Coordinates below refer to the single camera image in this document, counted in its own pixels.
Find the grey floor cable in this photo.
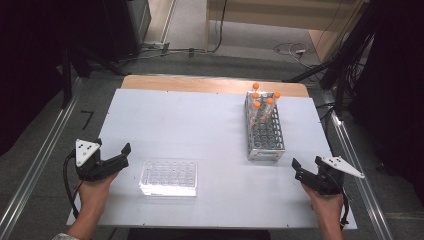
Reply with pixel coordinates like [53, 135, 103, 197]
[118, 41, 206, 64]

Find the hand-held gripper black cable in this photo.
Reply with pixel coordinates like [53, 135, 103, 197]
[338, 186, 350, 231]
[63, 148, 84, 219]

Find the black metal stand post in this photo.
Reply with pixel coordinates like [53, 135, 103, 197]
[61, 46, 74, 109]

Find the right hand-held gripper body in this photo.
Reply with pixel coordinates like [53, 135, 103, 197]
[309, 156, 366, 197]

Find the dark cabinet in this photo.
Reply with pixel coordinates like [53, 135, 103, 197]
[99, 0, 153, 63]

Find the person's right hand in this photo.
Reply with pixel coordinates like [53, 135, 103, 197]
[301, 183, 345, 223]

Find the person's left hand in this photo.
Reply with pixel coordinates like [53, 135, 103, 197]
[76, 171, 120, 220]

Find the light wooden furniture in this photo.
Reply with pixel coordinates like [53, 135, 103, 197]
[203, 0, 368, 64]

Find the black hanging cable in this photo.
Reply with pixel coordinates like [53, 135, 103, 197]
[206, 0, 229, 54]

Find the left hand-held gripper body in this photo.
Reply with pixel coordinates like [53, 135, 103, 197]
[74, 138, 117, 183]

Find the clear plastic well plate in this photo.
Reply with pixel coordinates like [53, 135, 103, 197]
[138, 159, 199, 198]

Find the metal test tube rack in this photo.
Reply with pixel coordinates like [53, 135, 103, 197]
[244, 90, 287, 163]

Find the left hand-held gripper black cable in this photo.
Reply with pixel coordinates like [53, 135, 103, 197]
[63, 148, 84, 219]

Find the aluminium floor rail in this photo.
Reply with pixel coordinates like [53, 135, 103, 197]
[0, 77, 84, 240]
[319, 88, 396, 240]

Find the right hand-held gripper black cable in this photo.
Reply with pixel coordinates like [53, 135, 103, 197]
[338, 186, 350, 231]

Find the black stand with cables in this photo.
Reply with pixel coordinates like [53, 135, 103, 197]
[283, 0, 378, 118]

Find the white floor cable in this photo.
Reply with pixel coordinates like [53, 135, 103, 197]
[273, 41, 313, 64]

